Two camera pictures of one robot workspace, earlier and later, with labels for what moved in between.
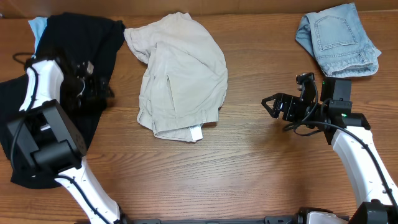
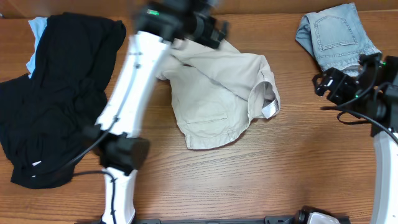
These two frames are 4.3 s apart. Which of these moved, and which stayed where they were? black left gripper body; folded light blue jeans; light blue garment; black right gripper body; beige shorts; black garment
Moved: black left gripper body; black right gripper body; beige shorts
Stayed: folded light blue jeans; light blue garment; black garment
